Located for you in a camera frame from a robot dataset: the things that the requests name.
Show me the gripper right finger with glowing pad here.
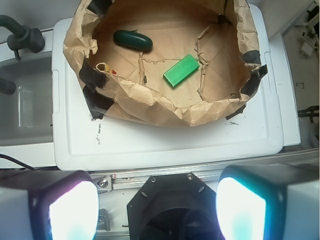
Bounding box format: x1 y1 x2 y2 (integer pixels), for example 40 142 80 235
215 164 320 240

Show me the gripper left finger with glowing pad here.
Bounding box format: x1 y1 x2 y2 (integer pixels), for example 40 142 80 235
0 170 99 240

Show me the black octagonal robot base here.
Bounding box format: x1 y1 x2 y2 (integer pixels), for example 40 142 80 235
127 172 224 240

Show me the bright green rectangular block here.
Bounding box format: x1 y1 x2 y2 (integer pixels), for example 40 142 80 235
163 54 200 88

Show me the dark green oval block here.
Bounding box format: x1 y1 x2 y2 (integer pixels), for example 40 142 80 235
113 30 153 52

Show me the white plastic bin lid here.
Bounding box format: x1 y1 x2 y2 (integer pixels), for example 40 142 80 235
52 4 284 171

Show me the grey plastic sink tub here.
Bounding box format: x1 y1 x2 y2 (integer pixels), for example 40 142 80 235
0 52 53 147

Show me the crumpled brown paper liner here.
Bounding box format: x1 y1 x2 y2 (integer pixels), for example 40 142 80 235
63 0 268 127

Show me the dark grey faucet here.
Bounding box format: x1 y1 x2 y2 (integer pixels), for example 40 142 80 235
0 15 45 61

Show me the aluminium extrusion rail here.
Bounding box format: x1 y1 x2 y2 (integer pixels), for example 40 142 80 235
90 148 320 193

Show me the black cable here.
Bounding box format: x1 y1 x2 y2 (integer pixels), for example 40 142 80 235
0 153 38 172

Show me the small yellow ring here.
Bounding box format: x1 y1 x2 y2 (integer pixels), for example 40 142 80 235
95 62 111 73

